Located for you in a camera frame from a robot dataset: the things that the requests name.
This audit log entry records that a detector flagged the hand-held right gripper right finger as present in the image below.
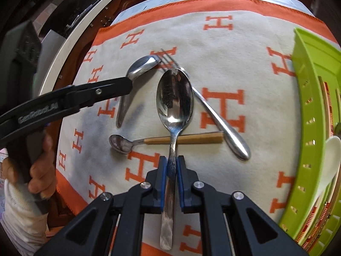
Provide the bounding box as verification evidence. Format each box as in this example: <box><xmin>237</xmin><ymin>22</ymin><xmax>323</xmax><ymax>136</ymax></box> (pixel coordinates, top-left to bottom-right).
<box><xmin>176</xmin><ymin>155</ymin><xmax>307</xmax><ymax>256</ymax></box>

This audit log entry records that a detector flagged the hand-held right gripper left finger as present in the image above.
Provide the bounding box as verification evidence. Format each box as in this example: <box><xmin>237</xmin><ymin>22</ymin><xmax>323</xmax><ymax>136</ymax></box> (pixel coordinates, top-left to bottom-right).
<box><xmin>35</xmin><ymin>155</ymin><xmax>169</xmax><ymax>256</ymax></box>

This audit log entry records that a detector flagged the person's left forearm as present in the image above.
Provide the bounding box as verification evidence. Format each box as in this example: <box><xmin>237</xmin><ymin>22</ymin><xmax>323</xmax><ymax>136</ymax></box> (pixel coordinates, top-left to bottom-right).
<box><xmin>0</xmin><ymin>149</ymin><xmax>51</xmax><ymax>256</ymax></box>

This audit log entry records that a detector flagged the small spoon wooden handle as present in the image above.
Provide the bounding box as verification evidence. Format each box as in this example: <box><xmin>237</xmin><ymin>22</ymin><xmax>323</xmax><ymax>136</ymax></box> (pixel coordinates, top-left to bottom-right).
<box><xmin>109</xmin><ymin>131</ymin><xmax>224</xmax><ymax>156</ymax></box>

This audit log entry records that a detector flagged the red banded chopstick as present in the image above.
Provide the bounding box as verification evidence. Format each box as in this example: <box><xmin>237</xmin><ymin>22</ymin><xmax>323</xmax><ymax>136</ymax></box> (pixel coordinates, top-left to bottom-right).
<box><xmin>300</xmin><ymin>201</ymin><xmax>333</xmax><ymax>246</ymax></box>

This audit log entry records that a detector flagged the white ceramic spoon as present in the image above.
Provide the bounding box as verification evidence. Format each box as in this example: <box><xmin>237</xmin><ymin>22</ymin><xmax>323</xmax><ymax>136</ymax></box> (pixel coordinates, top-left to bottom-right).
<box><xmin>314</xmin><ymin>136</ymin><xmax>341</xmax><ymax>200</ymax></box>

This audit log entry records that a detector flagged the silver spoon curved handle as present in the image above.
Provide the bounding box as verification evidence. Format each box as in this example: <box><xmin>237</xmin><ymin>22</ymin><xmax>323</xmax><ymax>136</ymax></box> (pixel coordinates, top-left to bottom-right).
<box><xmin>116</xmin><ymin>55</ymin><xmax>162</xmax><ymax>128</ymax></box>

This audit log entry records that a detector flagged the orange white patterned blanket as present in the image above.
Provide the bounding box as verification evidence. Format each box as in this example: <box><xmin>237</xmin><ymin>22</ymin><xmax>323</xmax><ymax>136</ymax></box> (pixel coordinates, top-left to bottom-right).
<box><xmin>55</xmin><ymin>0</ymin><xmax>333</xmax><ymax>256</ymax></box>

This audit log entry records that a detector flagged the silver fork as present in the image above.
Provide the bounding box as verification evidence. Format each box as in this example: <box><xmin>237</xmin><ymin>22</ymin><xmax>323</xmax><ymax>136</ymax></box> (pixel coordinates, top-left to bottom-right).
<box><xmin>160</xmin><ymin>48</ymin><xmax>251</xmax><ymax>162</ymax></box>

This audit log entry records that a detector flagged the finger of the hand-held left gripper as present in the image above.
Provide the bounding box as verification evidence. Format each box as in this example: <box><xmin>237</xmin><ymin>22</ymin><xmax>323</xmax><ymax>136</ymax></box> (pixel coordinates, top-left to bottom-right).
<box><xmin>64</xmin><ymin>76</ymin><xmax>133</xmax><ymax>107</ymax></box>

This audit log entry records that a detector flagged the grey metal panel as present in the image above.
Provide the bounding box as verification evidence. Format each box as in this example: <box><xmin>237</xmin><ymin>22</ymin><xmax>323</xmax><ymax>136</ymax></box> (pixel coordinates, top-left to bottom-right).
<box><xmin>40</xmin><ymin>29</ymin><xmax>67</xmax><ymax>59</ymax></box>

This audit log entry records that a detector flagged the green slotted plastic tray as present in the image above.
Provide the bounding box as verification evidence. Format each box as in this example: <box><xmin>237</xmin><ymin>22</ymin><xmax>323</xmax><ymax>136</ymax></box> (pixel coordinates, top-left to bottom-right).
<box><xmin>278</xmin><ymin>28</ymin><xmax>341</xmax><ymax>256</ymax></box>

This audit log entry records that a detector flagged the large silver spoon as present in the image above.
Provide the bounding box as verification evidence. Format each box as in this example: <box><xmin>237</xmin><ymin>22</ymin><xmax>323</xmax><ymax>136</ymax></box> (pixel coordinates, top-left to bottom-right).
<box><xmin>156</xmin><ymin>68</ymin><xmax>194</xmax><ymax>251</ymax></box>

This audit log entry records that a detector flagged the person's left hand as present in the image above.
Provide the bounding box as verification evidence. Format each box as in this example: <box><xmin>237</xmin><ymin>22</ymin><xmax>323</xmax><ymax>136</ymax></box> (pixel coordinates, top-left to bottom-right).
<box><xmin>28</xmin><ymin>132</ymin><xmax>58</xmax><ymax>200</ymax></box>

